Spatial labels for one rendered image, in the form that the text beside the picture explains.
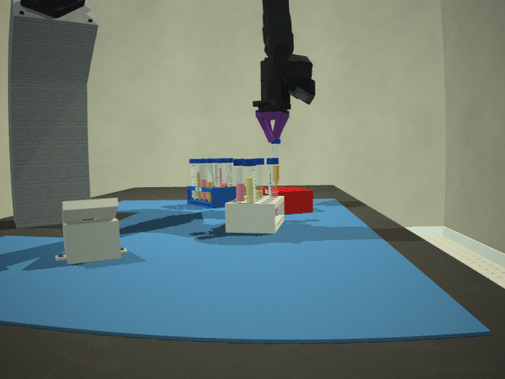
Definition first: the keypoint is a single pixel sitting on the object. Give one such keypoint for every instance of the test tube with blue cap and pink liquid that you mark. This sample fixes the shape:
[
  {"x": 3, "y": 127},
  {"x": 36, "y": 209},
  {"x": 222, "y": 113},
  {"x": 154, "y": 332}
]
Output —
[{"x": 240, "y": 180}]

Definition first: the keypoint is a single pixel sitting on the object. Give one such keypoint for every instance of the blue test tube rack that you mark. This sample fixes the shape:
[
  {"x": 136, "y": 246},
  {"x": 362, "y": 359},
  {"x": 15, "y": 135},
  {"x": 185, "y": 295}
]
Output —
[{"x": 219, "y": 196}]

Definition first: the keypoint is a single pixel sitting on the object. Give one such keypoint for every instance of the red tube rack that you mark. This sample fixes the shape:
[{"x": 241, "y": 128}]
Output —
[{"x": 296, "y": 200}]

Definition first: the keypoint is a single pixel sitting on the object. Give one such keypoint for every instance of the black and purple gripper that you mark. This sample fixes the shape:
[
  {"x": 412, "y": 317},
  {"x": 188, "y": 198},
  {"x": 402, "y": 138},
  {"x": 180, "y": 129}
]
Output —
[{"x": 275, "y": 112}]

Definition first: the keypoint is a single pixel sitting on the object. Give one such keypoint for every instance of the blue bench mat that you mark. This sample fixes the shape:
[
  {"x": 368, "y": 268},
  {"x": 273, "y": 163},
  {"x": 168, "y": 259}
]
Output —
[{"x": 323, "y": 277}]

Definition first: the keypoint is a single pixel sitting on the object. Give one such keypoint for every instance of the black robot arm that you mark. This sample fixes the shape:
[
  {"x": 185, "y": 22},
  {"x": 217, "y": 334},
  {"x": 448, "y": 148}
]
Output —
[{"x": 279, "y": 41}]

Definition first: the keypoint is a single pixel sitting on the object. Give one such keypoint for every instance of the white tube rack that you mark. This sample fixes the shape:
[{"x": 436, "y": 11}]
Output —
[{"x": 258, "y": 217}]

